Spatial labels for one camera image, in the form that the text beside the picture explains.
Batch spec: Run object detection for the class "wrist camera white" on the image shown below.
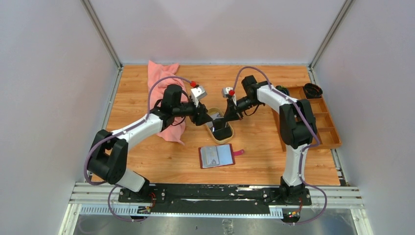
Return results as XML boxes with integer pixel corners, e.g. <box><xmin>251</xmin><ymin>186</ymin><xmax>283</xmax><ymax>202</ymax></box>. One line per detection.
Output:
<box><xmin>190</xmin><ymin>85</ymin><xmax>207</xmax><ymax>107</ymax></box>
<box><xmin>222</xmin><ymin>87</ymin><xmax>236</xmax><ymax>105</ymax></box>

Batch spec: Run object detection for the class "black credit card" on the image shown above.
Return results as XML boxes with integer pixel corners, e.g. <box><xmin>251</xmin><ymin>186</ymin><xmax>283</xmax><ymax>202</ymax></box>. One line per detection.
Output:
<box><xmin>210</xmin><ymin>127</ymin><xmax>233</xmax><ymax>141</ymax></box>

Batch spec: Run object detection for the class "yellow oval tray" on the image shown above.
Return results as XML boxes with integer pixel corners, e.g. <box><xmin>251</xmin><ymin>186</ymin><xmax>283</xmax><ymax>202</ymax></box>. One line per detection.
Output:
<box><xmin>204</xmin><ymin>107</ymin><xmax>234</xmax><ymax>144</ymax></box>

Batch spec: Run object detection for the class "white VIP card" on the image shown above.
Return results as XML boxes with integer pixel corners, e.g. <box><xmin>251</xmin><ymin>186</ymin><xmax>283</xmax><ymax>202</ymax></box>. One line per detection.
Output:
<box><xmin>201</xmin><ymin>146</ymin><xmax>219</xmax><ymax>168</ymax></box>

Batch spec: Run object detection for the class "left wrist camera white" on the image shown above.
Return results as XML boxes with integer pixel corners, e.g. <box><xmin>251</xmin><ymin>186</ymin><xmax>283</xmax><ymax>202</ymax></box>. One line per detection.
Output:
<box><xmin>190</xmin><ymin>85</ymin><xmax>207</xmax><ymax>107</ymax></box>

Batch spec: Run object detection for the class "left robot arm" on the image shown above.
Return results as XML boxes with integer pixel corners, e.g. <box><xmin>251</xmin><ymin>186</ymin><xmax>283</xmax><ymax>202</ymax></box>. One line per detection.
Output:
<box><xmin>84</xmin><ymin>85</ymin><xmax>212</xmax><ymax>202</ymax></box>

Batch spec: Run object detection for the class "pink cloth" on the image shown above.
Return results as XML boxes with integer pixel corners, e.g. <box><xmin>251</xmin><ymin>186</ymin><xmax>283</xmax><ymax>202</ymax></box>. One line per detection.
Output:
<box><xmin>147</xmin><ymin>60</ymin><xmax>189</xmax><ymax>146</ymax></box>

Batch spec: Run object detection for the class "red leather card holder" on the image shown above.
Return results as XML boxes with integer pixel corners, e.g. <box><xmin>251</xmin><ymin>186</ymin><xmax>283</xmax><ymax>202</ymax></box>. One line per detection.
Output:
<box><xmin>198</xmin><ymin>144</ymin><xmax>245</xmax><ymax>169</ymax></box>

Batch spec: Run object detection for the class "brown compartment organizer tray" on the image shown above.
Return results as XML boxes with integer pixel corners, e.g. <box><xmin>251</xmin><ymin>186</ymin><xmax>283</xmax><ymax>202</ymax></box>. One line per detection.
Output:
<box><xmin>287</xmin><ymin>86</ymin><xmax>342</xmax><ymax>149</ymax></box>

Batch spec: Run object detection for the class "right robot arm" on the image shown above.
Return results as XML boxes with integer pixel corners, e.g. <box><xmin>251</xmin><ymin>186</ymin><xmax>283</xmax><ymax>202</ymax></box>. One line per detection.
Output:
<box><xmin>213</xmin><ymin>75</ymin><xmax>318</xmax><ymax>205</ymax></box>

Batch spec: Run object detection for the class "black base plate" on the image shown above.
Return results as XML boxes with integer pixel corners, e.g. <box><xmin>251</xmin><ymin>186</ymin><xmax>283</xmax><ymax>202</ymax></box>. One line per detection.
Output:
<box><xmin>118</xmin><ymin>184</ymin><xmax>312</xmax><ymax>214</ymax></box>

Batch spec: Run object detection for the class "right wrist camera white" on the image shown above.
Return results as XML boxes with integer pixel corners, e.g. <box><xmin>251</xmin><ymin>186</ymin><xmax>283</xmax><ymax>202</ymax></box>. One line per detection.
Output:
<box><xmin>222</xmin><ymin>87</ymin><xmax>236</xmax><ymax>105</ymax></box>

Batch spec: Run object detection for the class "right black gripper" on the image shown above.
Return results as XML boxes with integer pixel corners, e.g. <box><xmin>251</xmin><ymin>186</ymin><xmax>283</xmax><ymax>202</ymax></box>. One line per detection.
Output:
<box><xmin>222</xmin><ymin>96</ymin><xmax>262</xmax><ymax>123</ymax></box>

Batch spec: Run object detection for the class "aluminium frame rail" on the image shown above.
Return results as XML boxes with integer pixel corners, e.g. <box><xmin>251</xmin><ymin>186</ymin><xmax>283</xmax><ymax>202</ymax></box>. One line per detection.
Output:
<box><xmin>69</xmin><ymin>183</ymin><xmax>364</xmax><ymax>219</ymax></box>

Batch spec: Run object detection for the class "black green round cap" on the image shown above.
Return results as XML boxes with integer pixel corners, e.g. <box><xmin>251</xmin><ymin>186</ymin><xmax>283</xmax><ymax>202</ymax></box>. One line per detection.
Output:
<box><xmin>276</xmin><ymin>85</ymin><xmax>290</xmax><ymax>96</ymax></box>

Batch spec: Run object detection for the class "black round cap top right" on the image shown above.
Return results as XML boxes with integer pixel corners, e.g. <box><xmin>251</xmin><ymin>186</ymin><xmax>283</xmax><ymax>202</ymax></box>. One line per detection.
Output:
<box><xmin>303</xmin><ymin>83</ymin><xmax>323</xmax><ymax>99</ymax></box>

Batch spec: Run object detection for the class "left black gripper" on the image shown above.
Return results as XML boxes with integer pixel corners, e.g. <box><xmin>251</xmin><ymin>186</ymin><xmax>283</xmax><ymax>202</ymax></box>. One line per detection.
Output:
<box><xmin>172</xmin><ymin>98</ymin><xmax>212</xmax><ymax>126</ymax></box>

